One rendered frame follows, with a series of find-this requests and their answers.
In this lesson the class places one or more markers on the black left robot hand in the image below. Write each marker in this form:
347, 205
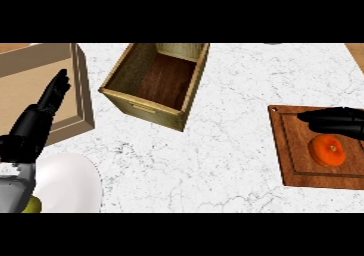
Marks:
30, 130

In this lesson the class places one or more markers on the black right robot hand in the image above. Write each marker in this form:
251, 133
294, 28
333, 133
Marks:
340, 121

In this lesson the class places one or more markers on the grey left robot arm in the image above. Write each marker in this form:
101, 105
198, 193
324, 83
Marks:
11, 190

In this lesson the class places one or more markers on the orange squash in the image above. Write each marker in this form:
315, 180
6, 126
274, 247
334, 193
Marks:
327, 150

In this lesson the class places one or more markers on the brown wooden cutting board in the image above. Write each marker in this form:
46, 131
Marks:
312, 156

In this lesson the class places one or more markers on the wooden box basket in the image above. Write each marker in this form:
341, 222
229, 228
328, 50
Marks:
157, 85

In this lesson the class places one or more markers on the tan wooden cabinet door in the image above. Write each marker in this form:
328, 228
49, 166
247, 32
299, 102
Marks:
23, 90

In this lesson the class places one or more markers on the white plate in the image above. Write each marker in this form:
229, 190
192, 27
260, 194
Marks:
71, 185

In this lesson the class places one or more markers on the tan wooden panel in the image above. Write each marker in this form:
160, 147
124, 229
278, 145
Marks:
361, 58

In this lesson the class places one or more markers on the yellow-green vegetable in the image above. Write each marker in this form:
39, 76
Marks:
33, 206

